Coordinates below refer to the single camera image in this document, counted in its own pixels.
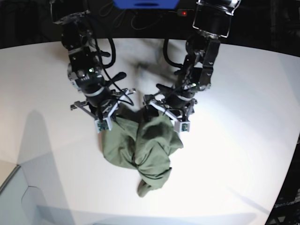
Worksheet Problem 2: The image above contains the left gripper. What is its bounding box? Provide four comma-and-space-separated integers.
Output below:
143, 95, 197, 122

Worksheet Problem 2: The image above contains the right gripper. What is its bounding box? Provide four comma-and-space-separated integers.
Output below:
70, 89, 136, 121

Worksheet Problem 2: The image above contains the green t-shirt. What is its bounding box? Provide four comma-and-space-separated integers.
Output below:
100, 112, 183, 197

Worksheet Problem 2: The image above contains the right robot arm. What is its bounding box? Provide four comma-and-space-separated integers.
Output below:
50, 0, 133, 122

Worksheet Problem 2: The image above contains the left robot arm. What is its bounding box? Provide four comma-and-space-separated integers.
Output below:
144, 0, 241, 122

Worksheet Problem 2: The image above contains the black power strip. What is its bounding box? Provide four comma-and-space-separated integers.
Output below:
176, 8, 195, 17

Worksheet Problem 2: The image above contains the blue box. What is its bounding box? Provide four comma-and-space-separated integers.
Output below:
113, 0, 179, 9

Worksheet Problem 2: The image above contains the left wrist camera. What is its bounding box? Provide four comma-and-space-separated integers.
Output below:
174, 120, 190, 133

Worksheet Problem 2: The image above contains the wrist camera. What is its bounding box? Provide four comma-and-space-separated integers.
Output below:
94, 118, 113, 134
174, 120, 190, 133

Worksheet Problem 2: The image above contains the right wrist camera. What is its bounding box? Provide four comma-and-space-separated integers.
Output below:
94, 118, 113, 134

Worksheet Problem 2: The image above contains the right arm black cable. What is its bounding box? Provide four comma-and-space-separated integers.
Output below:
93, 35, 134, 108

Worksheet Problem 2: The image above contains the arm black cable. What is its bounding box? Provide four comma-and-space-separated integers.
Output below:
93, 35, 134, 108
156, 37, 188, 99

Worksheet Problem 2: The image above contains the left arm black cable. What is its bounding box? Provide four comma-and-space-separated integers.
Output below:
156, 37, 188, 99

